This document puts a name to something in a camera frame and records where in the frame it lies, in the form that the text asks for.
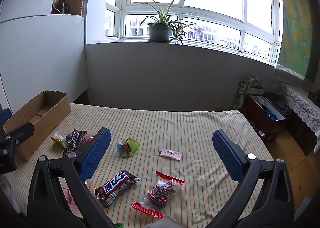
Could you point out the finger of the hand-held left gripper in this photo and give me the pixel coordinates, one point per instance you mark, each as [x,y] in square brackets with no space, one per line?
[20,134]

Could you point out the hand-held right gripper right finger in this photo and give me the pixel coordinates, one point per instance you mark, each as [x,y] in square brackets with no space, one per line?
[228,159]

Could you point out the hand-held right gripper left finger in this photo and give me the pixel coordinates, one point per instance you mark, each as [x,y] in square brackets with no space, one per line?
[96,154]

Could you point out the clear red-ended snack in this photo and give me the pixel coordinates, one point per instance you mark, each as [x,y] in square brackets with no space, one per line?
[160,193]
[86,138]

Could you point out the small brown chocolate bar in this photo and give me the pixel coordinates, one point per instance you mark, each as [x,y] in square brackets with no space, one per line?
[75,138]

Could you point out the black white snack packet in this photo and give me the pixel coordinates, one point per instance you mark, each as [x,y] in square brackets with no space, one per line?
[69,149]

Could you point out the blue white snack packet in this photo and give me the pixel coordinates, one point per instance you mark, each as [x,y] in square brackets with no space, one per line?
[127,147]

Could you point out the brown cardboard box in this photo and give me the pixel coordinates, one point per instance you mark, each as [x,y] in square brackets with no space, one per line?
[50,115]

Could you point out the yellow snack packet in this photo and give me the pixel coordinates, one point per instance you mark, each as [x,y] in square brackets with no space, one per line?
[58,140]

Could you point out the large brown chocolate bar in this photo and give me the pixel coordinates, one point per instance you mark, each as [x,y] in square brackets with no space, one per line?
[115,188]

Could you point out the sliced bread packet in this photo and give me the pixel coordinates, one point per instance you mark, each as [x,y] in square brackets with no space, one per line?
[68,198]

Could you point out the small pink candy packet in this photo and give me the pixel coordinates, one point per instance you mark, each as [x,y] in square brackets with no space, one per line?
[170,153]

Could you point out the brown wooden crate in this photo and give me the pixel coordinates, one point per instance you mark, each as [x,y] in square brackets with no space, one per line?
[260,123]

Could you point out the striped bed sheet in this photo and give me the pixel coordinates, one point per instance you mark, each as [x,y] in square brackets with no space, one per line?
[187,130]

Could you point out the green carton box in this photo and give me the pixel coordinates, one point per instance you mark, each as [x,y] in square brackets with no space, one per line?
[240,95]

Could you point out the white wardrobe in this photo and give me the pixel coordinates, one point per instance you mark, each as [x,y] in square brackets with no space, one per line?
[37,55]

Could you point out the white lace cloth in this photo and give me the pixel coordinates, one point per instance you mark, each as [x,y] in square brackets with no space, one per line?
[300,103]

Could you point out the potted spider plant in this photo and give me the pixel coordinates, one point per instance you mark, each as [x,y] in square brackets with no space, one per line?
[158,31]

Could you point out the white framed window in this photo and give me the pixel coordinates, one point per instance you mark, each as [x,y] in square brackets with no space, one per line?
[181,10]

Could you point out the wall map poster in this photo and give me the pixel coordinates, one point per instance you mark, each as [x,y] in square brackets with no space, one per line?
[297,30]

